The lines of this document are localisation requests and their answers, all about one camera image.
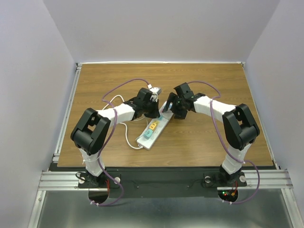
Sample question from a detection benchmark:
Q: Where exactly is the yellow usb charger plug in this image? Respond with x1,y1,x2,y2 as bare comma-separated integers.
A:
149,121,159,131

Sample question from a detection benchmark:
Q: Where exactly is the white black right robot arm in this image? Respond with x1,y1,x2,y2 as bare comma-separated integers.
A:
163,83,260,185

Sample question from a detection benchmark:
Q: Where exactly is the white power strip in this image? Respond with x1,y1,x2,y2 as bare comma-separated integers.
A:
136,102,173,150

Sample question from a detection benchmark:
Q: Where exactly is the white power strip cord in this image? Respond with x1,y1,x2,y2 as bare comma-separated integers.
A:
102,95,144,150

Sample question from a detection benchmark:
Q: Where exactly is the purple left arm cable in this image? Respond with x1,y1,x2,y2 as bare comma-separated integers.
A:
89,78,152,207

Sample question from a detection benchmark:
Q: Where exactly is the aluminium frame rail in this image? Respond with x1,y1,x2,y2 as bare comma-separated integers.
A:
29,63,293,228

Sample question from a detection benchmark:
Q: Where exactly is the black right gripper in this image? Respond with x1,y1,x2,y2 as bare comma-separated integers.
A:
162,92,187,119

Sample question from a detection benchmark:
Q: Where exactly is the teal charger plug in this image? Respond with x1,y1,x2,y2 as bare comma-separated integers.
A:
143,129,153,139

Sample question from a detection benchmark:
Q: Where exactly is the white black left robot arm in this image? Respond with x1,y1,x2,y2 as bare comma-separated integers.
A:
70,87,161,187

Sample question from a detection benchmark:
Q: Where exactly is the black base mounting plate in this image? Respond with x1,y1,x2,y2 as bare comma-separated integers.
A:
76,167,247,203

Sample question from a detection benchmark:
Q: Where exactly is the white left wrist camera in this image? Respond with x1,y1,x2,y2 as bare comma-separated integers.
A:
147,84,162,100

